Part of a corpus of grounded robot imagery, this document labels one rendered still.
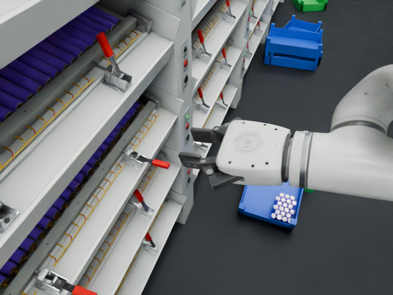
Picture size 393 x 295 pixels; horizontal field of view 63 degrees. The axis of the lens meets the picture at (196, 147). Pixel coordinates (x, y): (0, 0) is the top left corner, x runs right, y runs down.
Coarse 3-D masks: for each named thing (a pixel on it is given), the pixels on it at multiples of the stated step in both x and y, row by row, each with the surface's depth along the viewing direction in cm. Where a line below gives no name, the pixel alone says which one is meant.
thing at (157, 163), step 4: (136, 156) 65; (140, 156) 65; (140, 160) 65; (144, 160) 65; (148, 160) 65; (152, 160) 65; (156, 160) 64; (160, 160) 64; (152, 164) 64; (156, 164) 64; (160, 164) 63; (164, 164) 63; (168, 164) 63; (164, 168) 64
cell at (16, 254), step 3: (18, 249) 49; (15, 252) 49; (18, 252) 49; (21, 252) 49; (24, 252) 49; (12, 255) 49; (15, 255) 49; (18, 255) 49; (21, 255) 49; (24, 255) 50; (9, 258) 49; (12, 258) 49; (15, 258) 49; (18, 258) 49; (21, 258) 49; (15, 261) 49; (18, 261) 49
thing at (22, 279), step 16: (144, 112) 73; (128, 128) 69; (128, 144) 68; (112, 160) 63; (96, 176) 60; (80, 192) 57; (80, 208) 56; (64, 224) 53; (48, 240) 51; (32, 256) 49; (32, 272) 48; (16, 288) 46
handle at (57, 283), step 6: (54, 282) 48; (60, 282) 48; (66, 282) 48; (66, 288) 47; (72, 288) 47; (78, 288) 47; (84, 288) 47; (78, 294) 46; (84, 294) 46; (90, 294) 46; (96, 294) 47
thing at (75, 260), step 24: (144, 96) 75; (168, 96) 75; (168, 120) 77; (144, 144) 70; (96, 168) 64; (144, 168) 67; (120, 192) 62; (96, 216) 58; (96, 240) 55; (24, 264) 50; (72, 264) 52
